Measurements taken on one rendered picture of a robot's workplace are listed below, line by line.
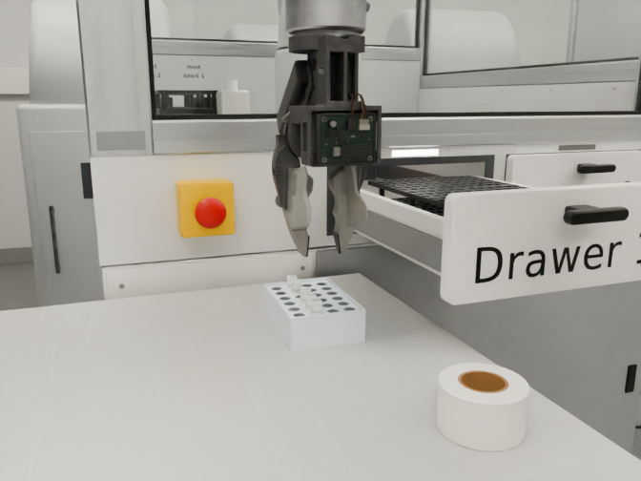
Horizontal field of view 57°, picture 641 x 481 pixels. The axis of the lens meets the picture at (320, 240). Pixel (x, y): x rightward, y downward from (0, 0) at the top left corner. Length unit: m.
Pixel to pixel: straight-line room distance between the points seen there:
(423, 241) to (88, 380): 0.37
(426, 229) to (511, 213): 0.10
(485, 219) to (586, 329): 0.67
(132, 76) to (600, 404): 1.05
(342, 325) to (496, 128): 0.49
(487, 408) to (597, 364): 0.84
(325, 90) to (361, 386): 0.27
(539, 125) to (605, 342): 0.46
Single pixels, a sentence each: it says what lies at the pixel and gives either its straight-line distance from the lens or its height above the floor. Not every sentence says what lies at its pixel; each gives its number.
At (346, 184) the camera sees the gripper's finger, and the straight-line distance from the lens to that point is 0.60.
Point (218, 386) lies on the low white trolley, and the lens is 0.57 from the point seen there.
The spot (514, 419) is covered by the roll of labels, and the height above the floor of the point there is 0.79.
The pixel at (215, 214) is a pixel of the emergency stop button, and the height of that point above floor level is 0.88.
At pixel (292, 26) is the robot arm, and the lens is 0.56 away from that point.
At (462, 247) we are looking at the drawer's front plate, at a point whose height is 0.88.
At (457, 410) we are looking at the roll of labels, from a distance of 0.47.
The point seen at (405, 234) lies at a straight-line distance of 0.70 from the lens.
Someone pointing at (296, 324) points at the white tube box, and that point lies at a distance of 0.62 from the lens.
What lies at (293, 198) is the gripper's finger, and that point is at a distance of 0.59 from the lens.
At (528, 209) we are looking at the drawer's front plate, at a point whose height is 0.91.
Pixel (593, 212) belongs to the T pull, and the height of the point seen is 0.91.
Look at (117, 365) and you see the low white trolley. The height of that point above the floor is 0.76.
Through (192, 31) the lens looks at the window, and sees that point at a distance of 0.84.
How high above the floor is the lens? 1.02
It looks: 13 degrees down
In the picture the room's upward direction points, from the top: straight up
